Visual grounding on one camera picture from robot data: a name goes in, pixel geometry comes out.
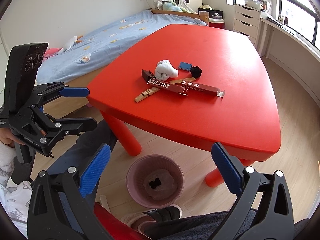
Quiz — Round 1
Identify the red plastic table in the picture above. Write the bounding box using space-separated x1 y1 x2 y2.
87 24 282 188

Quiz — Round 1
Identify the blue plastic clip piece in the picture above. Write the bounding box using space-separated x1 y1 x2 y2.
178 62 193 72

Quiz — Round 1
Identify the white plush toy duck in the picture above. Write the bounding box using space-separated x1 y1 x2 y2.
57 35 83 54

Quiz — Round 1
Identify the person's shoe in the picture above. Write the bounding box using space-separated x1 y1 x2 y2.
120 204 182 232

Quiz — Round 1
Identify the white drawer cabinet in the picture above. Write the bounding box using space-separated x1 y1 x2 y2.
233 4 261 47

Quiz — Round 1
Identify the person's left hand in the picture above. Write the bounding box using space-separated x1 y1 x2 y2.
0 128 24 148

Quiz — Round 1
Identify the wooden stick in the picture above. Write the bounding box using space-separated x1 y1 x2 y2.
169 77 196 84

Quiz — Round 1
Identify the wooden mousetrap piece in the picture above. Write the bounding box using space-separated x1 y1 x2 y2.
135 87 159 103

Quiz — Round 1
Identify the white patterned sleeve forearm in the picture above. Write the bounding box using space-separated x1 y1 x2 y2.
1 142 33 238

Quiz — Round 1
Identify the pink trash bin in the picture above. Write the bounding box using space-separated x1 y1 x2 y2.
126 154 184 209

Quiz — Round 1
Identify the black patterned sock ball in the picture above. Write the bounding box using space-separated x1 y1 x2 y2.
148 177 162 190

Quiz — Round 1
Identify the white sock ball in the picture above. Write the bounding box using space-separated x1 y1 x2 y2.
154 60 178 81

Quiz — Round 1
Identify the red box with white text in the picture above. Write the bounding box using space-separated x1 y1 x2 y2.
147 79 188 95

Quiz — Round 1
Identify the bed with blue sheet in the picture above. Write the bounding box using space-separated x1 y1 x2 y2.
36 10 207 85

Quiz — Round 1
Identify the small black sock ball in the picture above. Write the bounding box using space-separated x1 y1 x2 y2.
190 66 202 79

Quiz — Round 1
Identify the black plastic block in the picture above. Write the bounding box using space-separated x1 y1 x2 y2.
142 69 155 82

